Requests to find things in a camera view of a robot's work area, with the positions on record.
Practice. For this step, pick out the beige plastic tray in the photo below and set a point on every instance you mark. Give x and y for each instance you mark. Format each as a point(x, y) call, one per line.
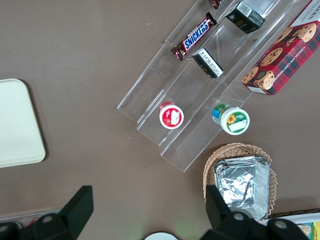
point(17, 125)

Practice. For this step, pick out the clear bag of crackers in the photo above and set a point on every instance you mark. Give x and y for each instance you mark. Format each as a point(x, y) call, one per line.
point(303, 228)

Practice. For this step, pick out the green lid yogurt cup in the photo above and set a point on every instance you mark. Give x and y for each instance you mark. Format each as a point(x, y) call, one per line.
point(235, 122)

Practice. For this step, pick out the yellow snack packet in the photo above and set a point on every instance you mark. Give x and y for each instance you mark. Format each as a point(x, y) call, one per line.
point(316, 231)

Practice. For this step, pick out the clear acrylic bottle rack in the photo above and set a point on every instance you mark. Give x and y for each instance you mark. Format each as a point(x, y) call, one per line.
point(15, 216)

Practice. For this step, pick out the red tartan cookie box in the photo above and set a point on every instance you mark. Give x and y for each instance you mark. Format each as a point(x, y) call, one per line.
point(282, 62)

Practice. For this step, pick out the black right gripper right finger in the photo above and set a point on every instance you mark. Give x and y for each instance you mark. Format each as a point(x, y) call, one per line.
point(217, 215)

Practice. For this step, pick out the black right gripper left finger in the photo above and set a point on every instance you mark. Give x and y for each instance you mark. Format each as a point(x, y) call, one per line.
point(72, 212)

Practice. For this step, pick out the Snickers chocolate bar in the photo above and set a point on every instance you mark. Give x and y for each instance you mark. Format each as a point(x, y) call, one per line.
point(195, 37)
point(215, 3)

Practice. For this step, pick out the light tan wicker basket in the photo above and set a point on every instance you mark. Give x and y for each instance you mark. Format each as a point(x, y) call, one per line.
point(240, 148)

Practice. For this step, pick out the red lid yogurt cup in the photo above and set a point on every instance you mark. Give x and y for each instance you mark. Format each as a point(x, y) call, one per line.
point(171, 116)

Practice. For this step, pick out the aluminium foil tray stack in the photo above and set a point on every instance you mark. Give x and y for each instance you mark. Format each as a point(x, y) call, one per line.
point(240, 185)

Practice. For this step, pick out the clear acrylic stepped stand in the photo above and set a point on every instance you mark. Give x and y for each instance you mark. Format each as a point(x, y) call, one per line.
point(155, 85)

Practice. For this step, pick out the white plastic snack bin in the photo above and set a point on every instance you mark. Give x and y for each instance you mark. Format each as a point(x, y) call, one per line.
point(295, 217)

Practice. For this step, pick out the small black box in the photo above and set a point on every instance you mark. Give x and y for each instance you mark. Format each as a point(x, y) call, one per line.
point(246, 17)
point(207, 63)

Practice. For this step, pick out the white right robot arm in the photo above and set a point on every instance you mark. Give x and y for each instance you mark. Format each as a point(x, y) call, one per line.
point(160, 236)

